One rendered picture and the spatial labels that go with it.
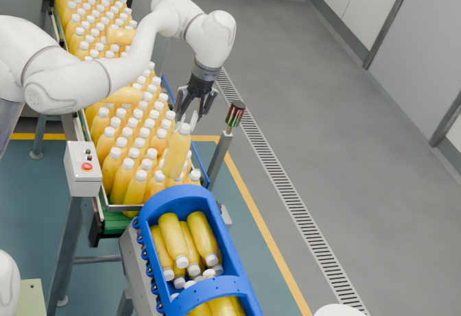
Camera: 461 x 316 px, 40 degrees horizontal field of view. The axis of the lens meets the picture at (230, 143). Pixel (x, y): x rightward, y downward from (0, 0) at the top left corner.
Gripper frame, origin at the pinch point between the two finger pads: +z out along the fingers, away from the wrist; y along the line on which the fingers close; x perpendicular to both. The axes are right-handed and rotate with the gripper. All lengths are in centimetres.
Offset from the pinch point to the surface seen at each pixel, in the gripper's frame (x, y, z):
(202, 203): -9.2, 12.4, 31.8
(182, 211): -9.8, 5.4, 35.2
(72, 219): 12, -27, 67
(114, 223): 2, -13, 57
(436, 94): 194, 306, 134
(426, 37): 238, 304, 107
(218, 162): 34, 37, 56
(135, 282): -24, -9, 57
